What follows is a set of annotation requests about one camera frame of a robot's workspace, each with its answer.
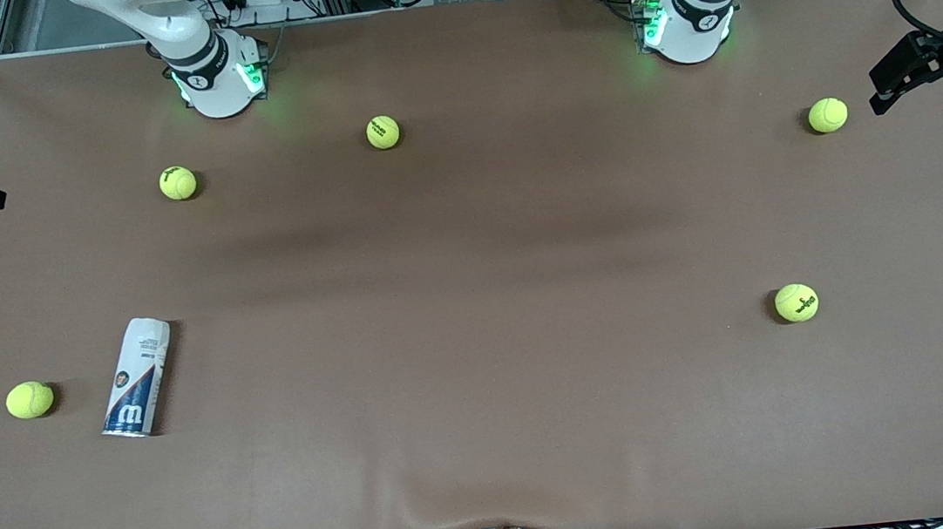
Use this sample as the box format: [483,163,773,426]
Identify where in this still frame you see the white blue tennis ball can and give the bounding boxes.
[90,314,182,442]

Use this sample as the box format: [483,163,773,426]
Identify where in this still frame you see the yellow tennis ball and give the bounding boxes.
[4,378,57,422]
[805,96,850,136]
[157,163,200,203]
[364,112,403,152]
[772,281,822,325]

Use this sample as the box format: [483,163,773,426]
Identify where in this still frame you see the brown table mat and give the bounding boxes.
[0,0,943,529]

